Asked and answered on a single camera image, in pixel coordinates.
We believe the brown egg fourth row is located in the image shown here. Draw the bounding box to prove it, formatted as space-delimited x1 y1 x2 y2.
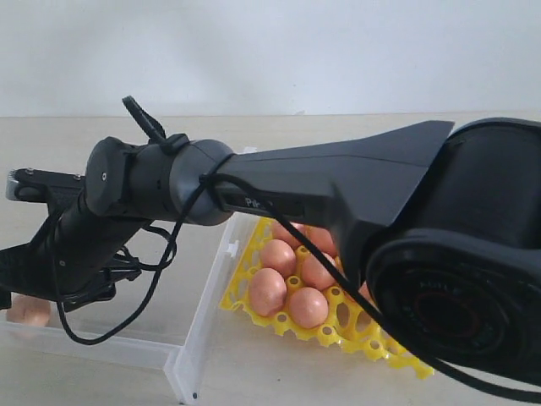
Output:
300 255 337 291

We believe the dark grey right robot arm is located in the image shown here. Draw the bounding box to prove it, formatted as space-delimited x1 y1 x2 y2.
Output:
1 117 540 384

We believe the brown egg front bin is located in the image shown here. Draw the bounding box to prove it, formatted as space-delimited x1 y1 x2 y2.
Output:
260 239 297 278

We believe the black camera cable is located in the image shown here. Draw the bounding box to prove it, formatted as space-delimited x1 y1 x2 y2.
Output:
52 96 541 403

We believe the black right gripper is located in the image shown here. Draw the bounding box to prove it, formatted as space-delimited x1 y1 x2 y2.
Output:
1 206 150 311

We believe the brown egg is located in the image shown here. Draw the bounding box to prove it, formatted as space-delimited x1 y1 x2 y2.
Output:
270 221 306 250
6 295 52 340
249 267 287 317

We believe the brown egg second row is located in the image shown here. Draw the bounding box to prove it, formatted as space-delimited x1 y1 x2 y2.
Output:
289 287 329 329

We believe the clear plastic tray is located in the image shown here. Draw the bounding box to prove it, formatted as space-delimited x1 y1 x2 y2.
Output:
0 145 259 403

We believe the yellow plastic egg tray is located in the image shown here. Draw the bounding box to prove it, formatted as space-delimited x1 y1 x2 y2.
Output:
221 218 434 378

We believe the brown egg third row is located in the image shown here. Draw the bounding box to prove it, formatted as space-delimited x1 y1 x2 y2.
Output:
306 227 338 258
358 283 374 304

